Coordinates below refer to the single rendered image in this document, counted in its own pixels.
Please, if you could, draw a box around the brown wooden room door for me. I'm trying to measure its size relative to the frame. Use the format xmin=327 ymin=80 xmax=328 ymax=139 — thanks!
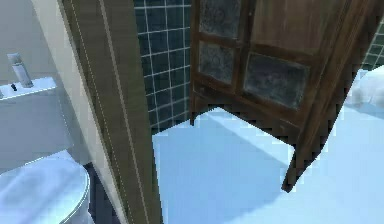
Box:
xmin=57 ymin=0 xmax=164 ymax=224

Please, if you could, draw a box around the brown wooden cabinet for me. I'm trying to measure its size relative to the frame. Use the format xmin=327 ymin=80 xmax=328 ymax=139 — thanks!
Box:
xmin=189 ymin=0 xmax=384 ymax=194

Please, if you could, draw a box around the white toilet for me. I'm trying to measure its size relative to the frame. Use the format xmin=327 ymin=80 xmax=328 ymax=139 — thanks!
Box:
xmin=0 ymin=77 xmax=92 ymax=224

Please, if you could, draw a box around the grey spray bottle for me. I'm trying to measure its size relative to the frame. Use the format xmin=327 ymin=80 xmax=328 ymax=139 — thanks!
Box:
xmin=6 ymin=52 xmax=35 ymax=89

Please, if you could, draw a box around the white rounded fixture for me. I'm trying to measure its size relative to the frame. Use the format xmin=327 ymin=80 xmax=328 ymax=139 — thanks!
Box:
xmin=345 ymin=65 xmax=384 ymax=110

